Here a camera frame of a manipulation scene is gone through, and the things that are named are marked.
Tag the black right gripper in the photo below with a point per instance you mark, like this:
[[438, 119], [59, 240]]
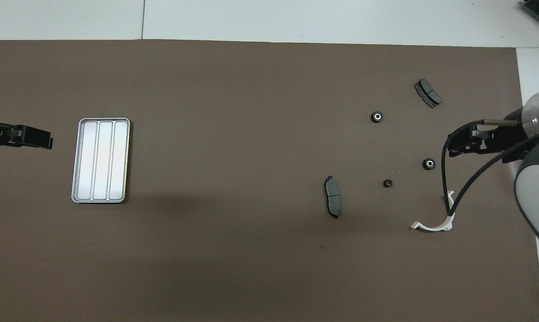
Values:
[[497, 141]]

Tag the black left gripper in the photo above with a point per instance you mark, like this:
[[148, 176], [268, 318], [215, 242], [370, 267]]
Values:
[[5, 134]]

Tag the large black bearing gear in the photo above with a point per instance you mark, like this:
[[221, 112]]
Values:
[[376, 116], [429, 164]]

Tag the small black bearing gear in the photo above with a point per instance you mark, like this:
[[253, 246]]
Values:
[[388, 183]]

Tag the silver metal tray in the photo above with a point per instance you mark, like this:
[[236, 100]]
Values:
[[100, 161]]

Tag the short grey brake pad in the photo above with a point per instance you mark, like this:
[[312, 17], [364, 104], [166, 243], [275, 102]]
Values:
[[428, 92]]

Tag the long grey brake pad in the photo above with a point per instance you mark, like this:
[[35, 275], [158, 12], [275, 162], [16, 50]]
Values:
[[332, 197]]

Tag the brown table mat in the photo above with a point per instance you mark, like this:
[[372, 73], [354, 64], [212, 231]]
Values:
[[251, 112]]

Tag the white curved plastic bracket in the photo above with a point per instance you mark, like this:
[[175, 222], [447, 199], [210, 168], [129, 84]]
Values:
[[435, 227]]

